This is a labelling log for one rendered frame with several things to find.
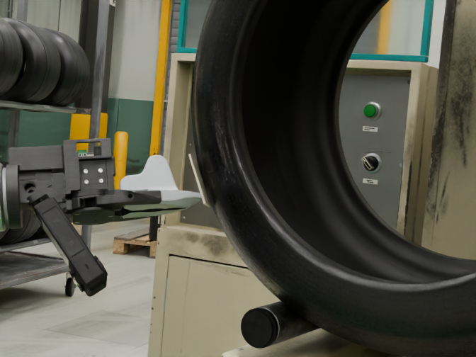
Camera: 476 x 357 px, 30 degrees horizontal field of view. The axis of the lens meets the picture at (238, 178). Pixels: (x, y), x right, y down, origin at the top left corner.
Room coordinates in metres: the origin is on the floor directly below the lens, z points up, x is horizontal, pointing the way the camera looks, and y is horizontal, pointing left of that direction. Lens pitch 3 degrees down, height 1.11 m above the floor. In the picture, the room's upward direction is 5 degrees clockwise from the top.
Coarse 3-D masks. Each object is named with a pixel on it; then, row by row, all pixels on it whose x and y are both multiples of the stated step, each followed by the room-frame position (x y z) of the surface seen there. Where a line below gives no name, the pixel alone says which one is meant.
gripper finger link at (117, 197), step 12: (108, 192) 0.95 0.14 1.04; (120, 192) 0.95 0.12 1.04; (132, 192) 0.95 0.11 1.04; (144, 192) 0.97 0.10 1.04; (156, 192) 0.97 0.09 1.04; (96, 204) 0.94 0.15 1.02; (108, 204) 0.95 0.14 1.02; (120, 204) 0.95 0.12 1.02; (132, 204) 0.96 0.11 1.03; (144, 204) 0.96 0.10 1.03
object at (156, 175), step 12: (156, 156) 1.00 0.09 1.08; (144, 168) 0.99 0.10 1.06; (156, 168) 0.99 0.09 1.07; (168, 168) 0.99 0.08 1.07; (132, 180) 0.98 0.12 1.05; (144, 180) 0.98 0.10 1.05; (156, 180) 0.99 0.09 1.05; (168, 180) 0.99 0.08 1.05; (168, 192) 0.98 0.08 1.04; (180, 192) 0.99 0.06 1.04; (192, 192) 1.00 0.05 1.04; (156, 204) 0.97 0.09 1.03; (168, 204) 0.98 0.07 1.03; (180, 204) 0.99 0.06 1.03
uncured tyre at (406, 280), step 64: (256, 0) 0.98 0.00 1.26; (320, 0) 1.21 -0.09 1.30; (384, 0) 1.20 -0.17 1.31; (256, 64) 1.16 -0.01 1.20; (320, 64) 1.23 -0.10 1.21; (256, 128) 1.17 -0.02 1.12; (320, 128) 1.22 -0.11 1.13; (256, 192) 0.97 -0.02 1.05; (320, 192) 1.21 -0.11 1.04; (256, 256) 0.97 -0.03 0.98; (320, 256) 0.94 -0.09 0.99; (384, 256) 1.17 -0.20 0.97; (448, 256) 1.15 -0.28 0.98; (320, 320) 0.95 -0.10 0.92; (384, 320) 0.89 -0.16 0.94; (448, 320) 0.86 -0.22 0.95
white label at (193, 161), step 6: (192, 156) 1.02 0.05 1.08; (192, 162) 1.01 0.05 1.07; (198, 168) 1.04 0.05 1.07; (198, 174) 1.02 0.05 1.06; (198, 180) 1.01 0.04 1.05; (198, 186) 1.00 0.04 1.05; (204, 186) 1.04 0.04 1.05; (204, 192) 1.02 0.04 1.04; (204, 198) 1.00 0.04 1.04; (204, 204) 1.00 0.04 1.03
